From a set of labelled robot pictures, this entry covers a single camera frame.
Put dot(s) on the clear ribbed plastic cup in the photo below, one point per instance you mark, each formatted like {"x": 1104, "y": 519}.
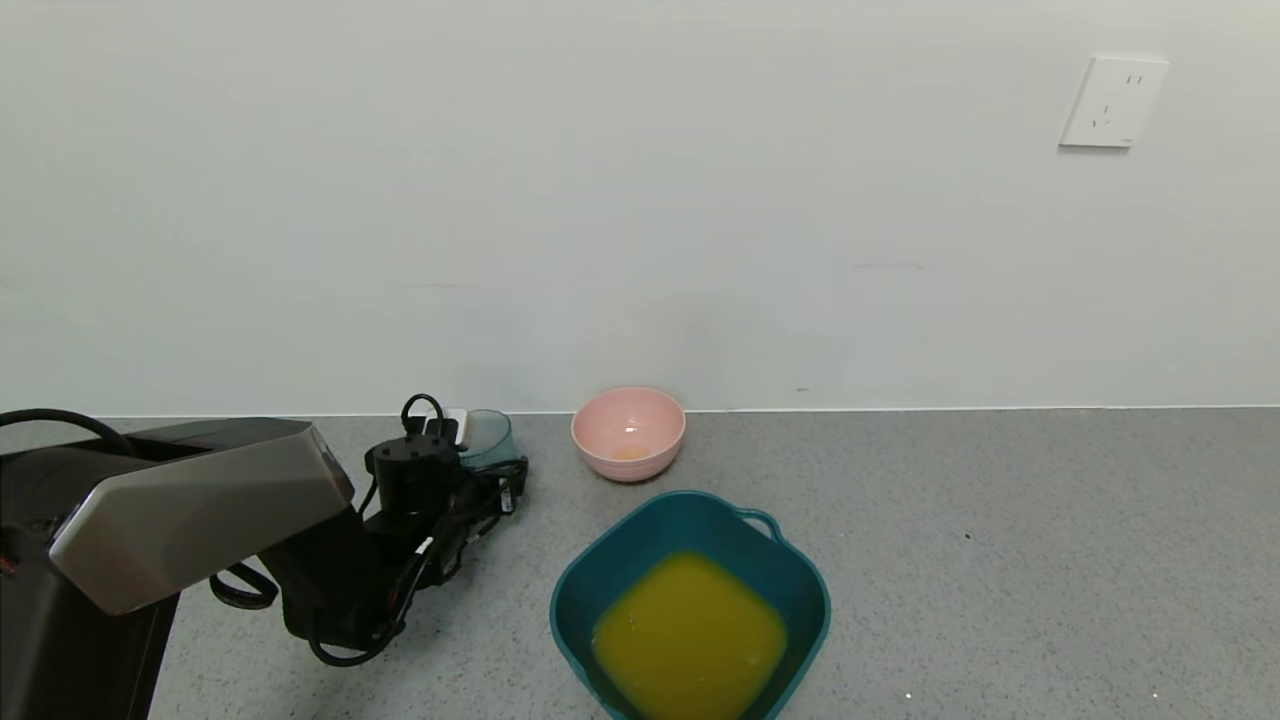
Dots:
{"x": 490, "y": 440}

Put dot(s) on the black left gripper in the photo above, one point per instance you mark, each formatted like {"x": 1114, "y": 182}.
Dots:
{"x": 507, "y": 492}

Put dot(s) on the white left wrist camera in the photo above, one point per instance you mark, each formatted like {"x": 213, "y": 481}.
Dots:
{"x": 462, "y": 428}

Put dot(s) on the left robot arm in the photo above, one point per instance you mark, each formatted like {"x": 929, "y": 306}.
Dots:
{"x": 200, "y": 500}

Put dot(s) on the pink plastic bowl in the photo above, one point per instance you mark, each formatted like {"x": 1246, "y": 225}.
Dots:
{"x": 628, "y": 435}

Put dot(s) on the orange juice liquid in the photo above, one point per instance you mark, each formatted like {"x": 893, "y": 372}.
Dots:
{"x": 690, "y": 640}

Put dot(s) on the white wall power outlet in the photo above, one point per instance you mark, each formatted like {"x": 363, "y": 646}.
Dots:
{"x": 1112, "y": 102}

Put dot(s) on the teal square plastic basin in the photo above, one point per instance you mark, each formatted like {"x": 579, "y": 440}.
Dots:
{"x": 790, "y": 590}

